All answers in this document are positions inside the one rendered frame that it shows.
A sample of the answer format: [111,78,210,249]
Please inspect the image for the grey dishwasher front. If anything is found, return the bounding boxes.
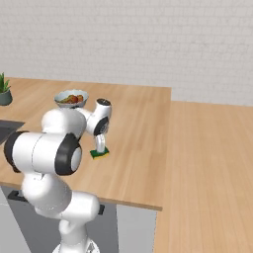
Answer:
[0,185,120,253]

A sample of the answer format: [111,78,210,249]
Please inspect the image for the green plant in grey pot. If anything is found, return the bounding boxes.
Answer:
[0,72,14,107]

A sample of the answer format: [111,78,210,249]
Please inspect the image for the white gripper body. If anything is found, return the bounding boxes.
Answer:
[95,133,107,155]

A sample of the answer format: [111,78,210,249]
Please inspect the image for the white cabinet panel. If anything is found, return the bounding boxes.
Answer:
[116,203,158,253]

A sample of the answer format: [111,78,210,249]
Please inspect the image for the dark sink basin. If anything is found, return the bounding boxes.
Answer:
[0,120,26,146]

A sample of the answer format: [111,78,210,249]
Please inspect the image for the yellow and green sponge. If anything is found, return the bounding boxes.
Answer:
[89,146,111,161]

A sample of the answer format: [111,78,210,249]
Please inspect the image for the white bowl with food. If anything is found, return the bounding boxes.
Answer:
[53,89,90,110]

